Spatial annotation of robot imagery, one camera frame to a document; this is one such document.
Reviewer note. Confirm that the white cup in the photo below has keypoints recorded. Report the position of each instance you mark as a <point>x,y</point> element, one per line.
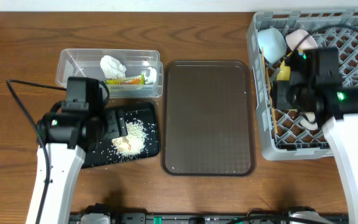
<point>308,121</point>

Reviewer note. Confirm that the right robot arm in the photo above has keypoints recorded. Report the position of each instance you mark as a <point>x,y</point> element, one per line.
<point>336,113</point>

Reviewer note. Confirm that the yellow plate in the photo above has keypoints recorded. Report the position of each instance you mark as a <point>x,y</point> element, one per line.
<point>285,71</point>

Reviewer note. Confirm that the wooden chopstick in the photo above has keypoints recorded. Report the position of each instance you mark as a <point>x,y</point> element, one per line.
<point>274,120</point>
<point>266,73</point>

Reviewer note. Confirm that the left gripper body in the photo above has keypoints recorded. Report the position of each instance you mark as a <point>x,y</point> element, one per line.
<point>117,123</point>

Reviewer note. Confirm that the white rice bowl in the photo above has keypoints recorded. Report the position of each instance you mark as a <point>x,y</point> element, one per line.
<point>294,38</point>

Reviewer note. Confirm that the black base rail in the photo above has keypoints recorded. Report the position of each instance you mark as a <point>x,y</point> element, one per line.
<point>102,213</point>

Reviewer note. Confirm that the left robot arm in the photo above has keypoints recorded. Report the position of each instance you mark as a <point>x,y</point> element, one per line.
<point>65,139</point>

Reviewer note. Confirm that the green snack wrapper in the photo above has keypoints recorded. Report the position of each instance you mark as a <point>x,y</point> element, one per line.
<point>136,80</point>

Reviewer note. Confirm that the clear plastic bin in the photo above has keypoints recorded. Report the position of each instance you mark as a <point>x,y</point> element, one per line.
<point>86,63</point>

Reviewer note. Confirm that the light blue bowl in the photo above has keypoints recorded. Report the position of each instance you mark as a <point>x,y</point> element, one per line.
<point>272,42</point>

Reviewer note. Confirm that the rice and nutshell pile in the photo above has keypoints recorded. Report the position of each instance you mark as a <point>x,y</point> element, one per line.
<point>134,142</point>

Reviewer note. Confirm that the black waste tray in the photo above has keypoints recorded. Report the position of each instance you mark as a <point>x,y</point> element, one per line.
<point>104,152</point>

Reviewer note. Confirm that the grey dishwasher rack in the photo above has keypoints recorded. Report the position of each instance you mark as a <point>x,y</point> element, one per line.
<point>293,141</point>

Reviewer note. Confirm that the brown serving tray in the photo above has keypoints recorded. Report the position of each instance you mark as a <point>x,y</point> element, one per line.
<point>209,124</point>

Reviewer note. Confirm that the small white tissue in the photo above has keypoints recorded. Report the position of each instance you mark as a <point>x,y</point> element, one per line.
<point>150,76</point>

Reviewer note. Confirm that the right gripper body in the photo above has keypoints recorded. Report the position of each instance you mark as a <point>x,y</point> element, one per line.
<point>279,96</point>

